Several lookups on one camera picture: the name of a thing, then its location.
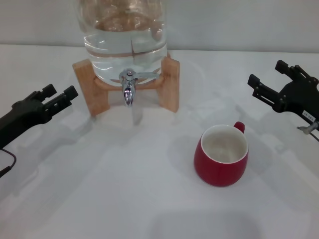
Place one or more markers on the wooden dispenser stand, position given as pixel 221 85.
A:
pixel 84 82

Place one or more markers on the red ceramic cup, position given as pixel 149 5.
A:
pixel 214 171

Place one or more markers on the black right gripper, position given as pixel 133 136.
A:
pixel 301 97

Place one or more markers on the glass water dispenser jar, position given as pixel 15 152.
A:
pixel 112 49

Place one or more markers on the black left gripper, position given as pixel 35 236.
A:
pixel 20 117

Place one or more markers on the chrome faucet tap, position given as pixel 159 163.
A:
pixel 128 94

